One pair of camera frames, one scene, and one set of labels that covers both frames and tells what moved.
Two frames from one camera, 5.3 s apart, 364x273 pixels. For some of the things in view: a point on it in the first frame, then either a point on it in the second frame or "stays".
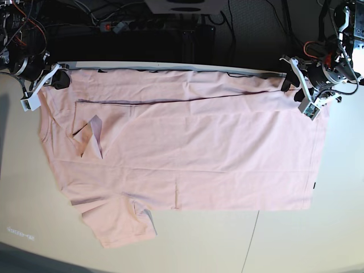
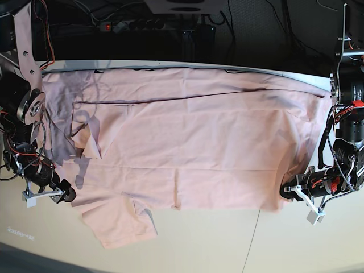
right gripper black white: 320,82 → 321,183
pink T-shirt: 128,143 stays
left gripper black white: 34,67 → 42,179
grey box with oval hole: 207,7 stays
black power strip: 120,26 stays
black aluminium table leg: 188,46 stays
